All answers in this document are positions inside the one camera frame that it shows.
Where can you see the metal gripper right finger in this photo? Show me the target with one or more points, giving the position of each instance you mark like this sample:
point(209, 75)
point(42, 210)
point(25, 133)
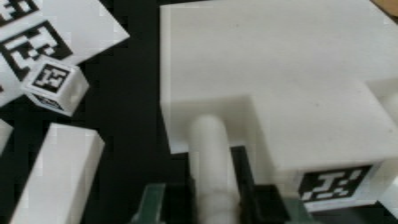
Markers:
point(266, 208)

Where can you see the long white chair side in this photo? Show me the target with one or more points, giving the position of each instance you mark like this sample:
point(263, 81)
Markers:
point(55, 192)

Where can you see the small white tagged cube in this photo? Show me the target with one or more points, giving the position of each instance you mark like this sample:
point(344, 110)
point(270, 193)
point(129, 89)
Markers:
point(55, 85)

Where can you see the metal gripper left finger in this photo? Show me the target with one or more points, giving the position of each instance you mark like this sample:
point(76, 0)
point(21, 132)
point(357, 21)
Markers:
point(167, 201)

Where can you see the white marker base plate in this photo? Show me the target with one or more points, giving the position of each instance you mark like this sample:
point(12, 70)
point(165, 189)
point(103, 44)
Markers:
point(62, 28)

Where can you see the white chair seat block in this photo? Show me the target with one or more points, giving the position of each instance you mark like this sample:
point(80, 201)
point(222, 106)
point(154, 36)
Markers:
point(282, 65)

